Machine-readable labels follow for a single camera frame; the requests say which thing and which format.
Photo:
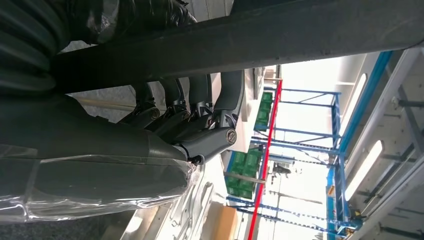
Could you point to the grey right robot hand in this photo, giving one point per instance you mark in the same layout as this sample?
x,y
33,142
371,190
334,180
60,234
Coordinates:
x,y
99,149

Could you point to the grey metal panel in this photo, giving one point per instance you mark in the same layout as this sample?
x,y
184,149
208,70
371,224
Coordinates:
x,y
185,208

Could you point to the brown cardboard box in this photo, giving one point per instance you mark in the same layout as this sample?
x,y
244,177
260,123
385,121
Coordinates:
x,y
225,223

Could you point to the green crate stack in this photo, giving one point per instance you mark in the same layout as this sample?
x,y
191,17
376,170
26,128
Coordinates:
x,y
245,165
264,112

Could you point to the blue warehouse rack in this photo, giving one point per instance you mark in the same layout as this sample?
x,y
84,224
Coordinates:
x,y
339,185
336,119

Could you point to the long ceiling light fixture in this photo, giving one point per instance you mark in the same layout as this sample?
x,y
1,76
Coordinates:
x,y
352,104
364,169

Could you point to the blue ceiling beam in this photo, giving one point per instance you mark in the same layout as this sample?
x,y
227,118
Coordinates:
x,y
367,99

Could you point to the chrome stanchion post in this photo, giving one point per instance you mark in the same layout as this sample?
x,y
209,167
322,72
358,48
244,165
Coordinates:
x,y
245,178

